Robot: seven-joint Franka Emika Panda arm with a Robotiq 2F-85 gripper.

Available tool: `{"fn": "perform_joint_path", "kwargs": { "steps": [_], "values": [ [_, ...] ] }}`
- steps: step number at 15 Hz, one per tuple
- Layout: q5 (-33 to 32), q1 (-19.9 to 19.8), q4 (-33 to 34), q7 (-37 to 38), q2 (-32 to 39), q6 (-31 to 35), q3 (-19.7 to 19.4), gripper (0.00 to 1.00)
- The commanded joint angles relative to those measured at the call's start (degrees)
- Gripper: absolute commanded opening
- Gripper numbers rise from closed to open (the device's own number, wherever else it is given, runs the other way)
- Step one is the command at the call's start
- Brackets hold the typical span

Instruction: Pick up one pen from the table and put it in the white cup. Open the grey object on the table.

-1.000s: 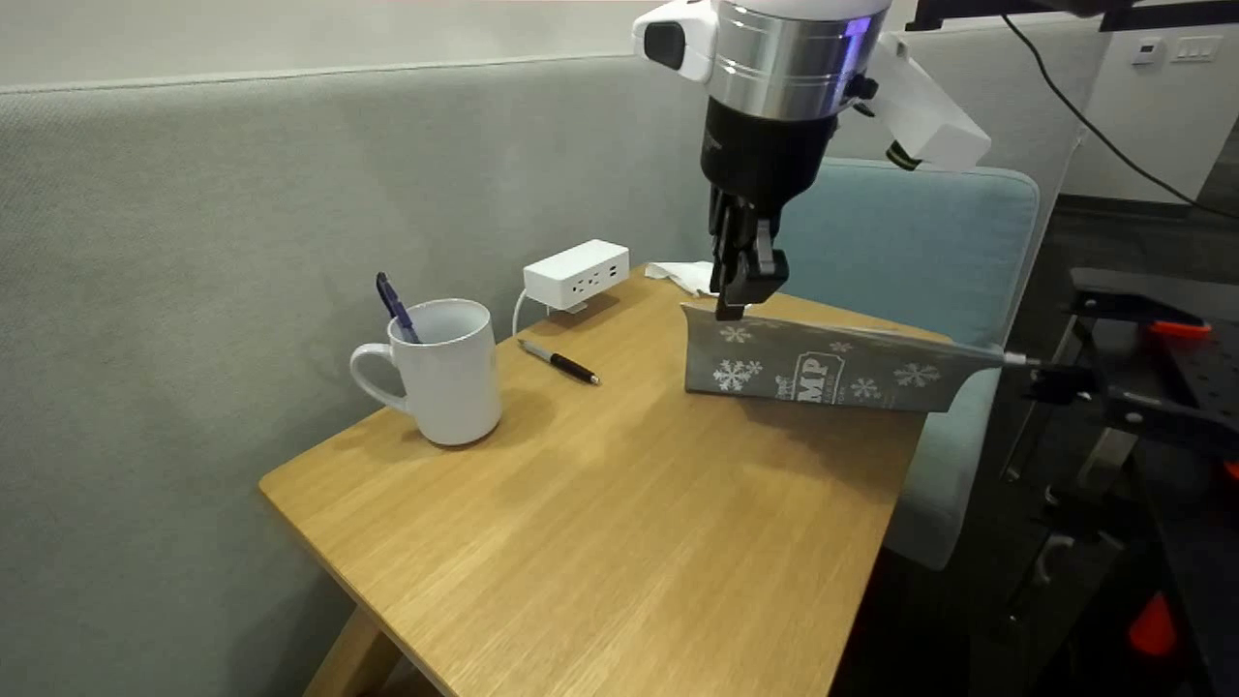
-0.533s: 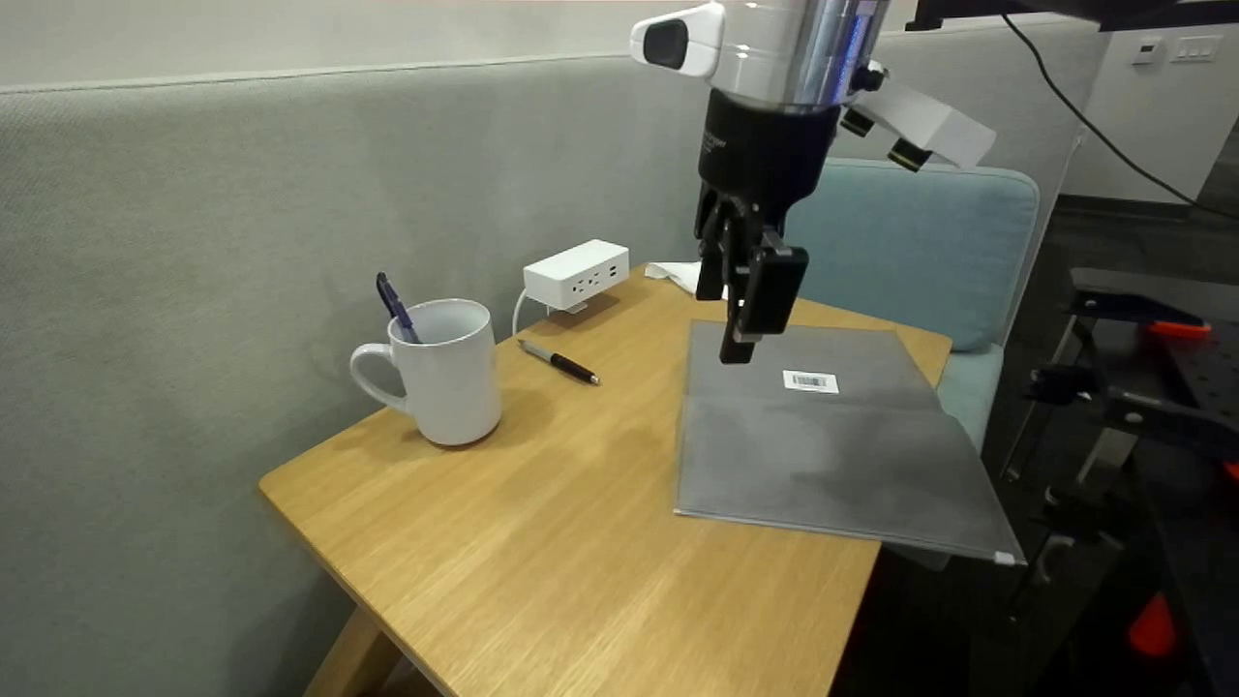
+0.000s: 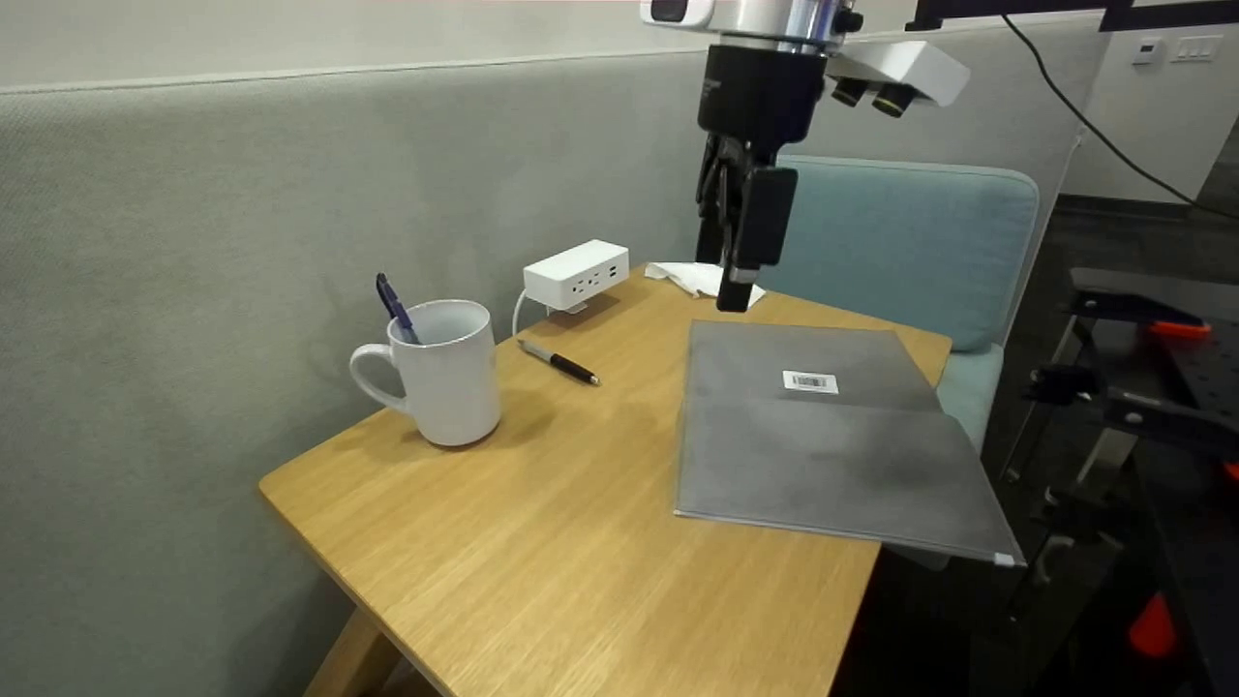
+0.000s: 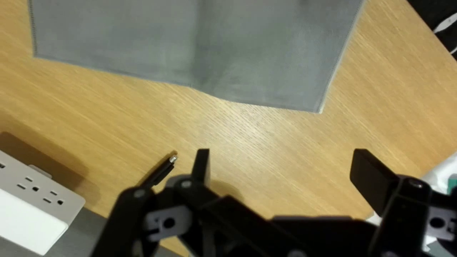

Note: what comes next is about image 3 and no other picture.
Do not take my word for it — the white paper tissue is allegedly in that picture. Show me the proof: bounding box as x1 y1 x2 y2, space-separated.
643 259 771 312

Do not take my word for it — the black hanging cable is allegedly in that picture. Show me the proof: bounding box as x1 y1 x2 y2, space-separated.
1001 12 1239 212

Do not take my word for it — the dark overhead mount bar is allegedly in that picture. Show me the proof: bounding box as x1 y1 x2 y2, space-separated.
905 0 1239 34

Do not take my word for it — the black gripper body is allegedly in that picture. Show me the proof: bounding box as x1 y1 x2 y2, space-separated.
696 47 830 165

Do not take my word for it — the teal upholstered chair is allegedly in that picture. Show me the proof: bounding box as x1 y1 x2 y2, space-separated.
753 153 1045 447

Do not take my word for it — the black equipment table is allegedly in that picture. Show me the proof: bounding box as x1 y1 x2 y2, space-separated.
1067 263 1239 697

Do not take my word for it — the white power outlet box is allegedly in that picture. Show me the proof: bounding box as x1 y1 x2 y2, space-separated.
521 236 634 312

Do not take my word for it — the silver black pen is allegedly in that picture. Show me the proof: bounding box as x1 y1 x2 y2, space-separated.
372 269 427 349

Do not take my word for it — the black ballpoint pen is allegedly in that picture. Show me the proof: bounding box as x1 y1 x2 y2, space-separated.
516 338 605 388

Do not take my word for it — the white wall switch panel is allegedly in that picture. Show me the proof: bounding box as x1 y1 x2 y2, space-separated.
1127 32 1225 70

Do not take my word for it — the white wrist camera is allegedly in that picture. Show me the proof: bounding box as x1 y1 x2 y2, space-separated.
825 34 978 122

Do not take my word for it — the white ceramic mug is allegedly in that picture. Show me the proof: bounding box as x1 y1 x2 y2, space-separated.
345 295 505 452

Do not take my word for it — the black tripod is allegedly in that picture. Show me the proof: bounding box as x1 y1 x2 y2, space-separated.
1007 365 1143 625

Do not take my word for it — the wooden table leg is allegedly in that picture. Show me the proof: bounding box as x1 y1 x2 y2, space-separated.
303 609 420 697

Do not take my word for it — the orange clamp handle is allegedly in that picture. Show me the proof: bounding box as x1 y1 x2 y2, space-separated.
1139 317 1218 349
1127 587 1187 660

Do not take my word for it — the grey snowflake folder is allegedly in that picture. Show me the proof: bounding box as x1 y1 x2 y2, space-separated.
672 317 1029 570

